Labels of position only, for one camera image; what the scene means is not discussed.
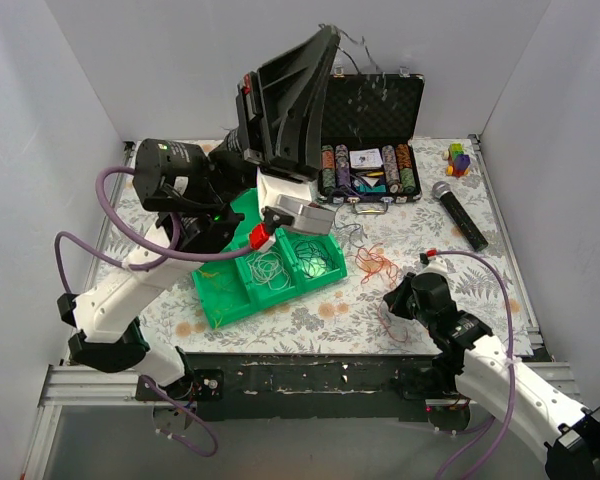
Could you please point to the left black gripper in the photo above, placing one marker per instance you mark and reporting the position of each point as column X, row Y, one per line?
column 253, row 118

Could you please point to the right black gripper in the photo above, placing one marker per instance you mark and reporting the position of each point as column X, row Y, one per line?
column 397, row 300

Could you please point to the green compartment tray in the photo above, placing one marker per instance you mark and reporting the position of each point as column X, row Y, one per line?
column 295, row 265

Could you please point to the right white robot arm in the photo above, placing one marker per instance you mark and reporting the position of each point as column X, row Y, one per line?
column 563, row 433

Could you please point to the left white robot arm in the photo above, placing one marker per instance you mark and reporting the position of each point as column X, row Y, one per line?
column 107, row 332

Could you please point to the black poker chip case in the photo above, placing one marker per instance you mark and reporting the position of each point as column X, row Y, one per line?
column 368, row 123

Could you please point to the floral table mat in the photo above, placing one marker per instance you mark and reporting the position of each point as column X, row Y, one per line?
column 380, row 247

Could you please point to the black handheld microphone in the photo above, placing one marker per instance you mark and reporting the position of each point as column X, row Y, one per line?
column 442, row 192

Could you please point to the colourful toy block train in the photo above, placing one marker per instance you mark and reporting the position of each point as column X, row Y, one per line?
column 458, row 161

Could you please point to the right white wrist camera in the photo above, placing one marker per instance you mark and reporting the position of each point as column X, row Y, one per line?
column 432, row 262

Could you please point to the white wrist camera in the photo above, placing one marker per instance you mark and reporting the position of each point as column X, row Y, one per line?
column 283, row 204
column 432, row 262

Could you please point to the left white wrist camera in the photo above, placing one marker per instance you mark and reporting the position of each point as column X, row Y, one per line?
column 283, row 204

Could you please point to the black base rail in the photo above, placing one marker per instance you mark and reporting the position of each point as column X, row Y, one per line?
column 303, row 386

